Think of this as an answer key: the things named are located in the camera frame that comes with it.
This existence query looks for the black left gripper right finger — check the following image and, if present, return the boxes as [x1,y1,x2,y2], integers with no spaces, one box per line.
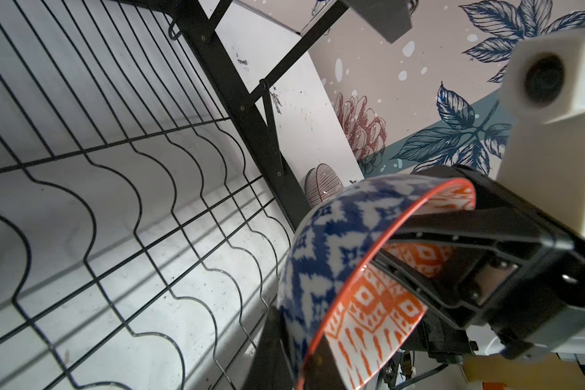
[306,336,345,390]

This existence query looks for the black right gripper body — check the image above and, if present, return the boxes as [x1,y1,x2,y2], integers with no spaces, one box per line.
[451,165,585,360]

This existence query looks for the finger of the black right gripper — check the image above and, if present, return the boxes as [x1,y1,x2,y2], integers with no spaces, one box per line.
[388,199,546,254]
[370,253,483,330]

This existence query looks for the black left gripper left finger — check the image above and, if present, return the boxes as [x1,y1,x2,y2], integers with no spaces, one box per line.
[242,305,293,390]

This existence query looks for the orange and blue patterned bowl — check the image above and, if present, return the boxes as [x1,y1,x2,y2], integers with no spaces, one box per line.
[277,174,476,389]

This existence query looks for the maroon striped bowl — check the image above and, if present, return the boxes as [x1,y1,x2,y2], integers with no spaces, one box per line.
[303,163,344,207]

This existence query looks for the black wire dish rack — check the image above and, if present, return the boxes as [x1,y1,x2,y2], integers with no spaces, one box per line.
[0,0,415,390]

